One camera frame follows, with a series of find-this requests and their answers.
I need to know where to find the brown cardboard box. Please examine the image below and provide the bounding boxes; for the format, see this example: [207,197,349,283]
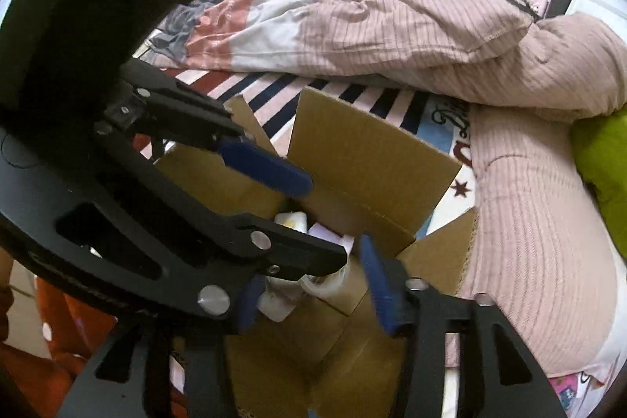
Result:
[153,85,480,418]

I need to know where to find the green plush pillow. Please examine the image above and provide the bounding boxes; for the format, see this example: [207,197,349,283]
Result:
[570,107,627,258]

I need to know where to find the striped fleece bed blanket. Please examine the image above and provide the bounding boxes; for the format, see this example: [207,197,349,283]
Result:
[135,45,476,239]

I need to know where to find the white bed headboard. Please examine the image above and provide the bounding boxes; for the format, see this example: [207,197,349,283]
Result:
[565,0,627,39]

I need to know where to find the pink grey patchwork quilt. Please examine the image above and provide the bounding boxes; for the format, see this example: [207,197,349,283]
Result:
[149,0,626,382]

